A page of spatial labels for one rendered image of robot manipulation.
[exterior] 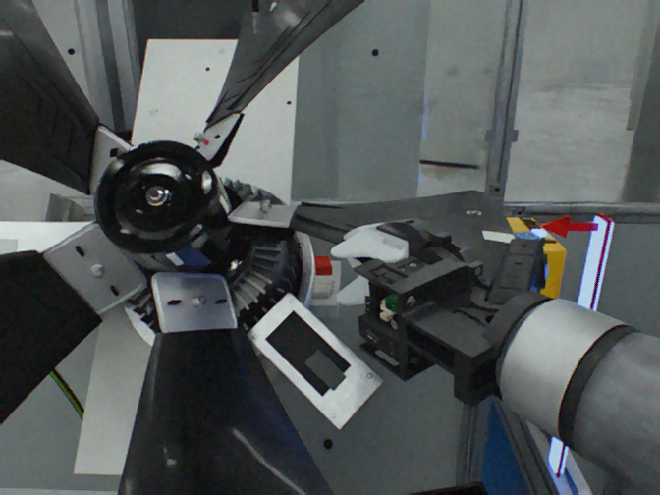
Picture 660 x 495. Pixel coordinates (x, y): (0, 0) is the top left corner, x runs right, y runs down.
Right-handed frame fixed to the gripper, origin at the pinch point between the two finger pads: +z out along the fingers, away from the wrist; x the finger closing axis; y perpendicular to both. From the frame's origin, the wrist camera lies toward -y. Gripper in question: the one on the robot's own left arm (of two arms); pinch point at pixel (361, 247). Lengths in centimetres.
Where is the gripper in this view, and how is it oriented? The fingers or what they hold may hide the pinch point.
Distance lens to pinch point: 49.1
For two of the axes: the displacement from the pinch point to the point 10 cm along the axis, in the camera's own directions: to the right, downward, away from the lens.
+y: -8.2, 3.0, -4.8
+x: 0.9, 9.1, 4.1
